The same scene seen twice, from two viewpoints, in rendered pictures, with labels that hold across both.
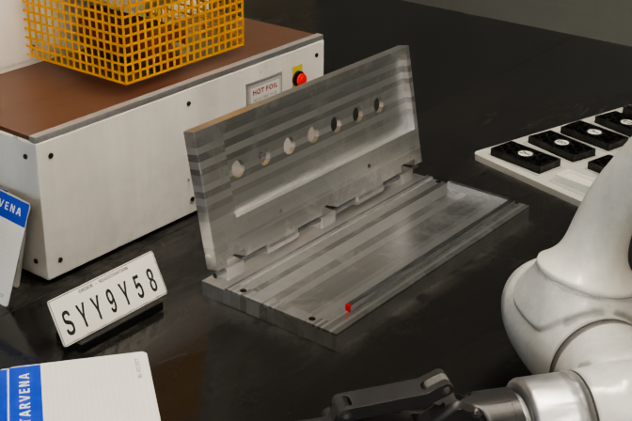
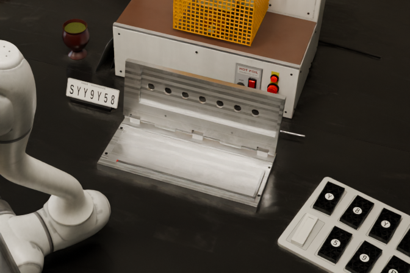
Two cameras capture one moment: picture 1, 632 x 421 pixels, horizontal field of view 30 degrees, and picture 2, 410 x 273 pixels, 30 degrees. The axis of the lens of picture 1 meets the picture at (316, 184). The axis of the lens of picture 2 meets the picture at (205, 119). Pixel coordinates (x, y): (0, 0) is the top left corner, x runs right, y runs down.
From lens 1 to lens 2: 1.84 m
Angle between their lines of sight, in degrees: 58
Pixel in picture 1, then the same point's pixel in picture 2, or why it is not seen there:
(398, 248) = (184, 167)
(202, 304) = (118, 122)
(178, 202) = not seen: hidden behind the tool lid
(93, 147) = (141, 41)
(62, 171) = (124, 42)
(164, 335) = (91, 118)
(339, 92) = (227, 92)
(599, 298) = (48, 211)
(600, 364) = (7, 219)
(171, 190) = not seen: hidden behind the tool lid
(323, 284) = (138, 150)
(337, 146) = (216, 113)
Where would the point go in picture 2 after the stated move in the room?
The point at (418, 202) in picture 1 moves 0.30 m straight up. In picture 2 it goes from (239, 164) to (248, 78)
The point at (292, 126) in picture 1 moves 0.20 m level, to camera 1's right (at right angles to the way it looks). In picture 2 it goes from (189, 89) to (215, 139)
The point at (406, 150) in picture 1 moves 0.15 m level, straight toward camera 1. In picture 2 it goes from (263, 142) to (210, 152)
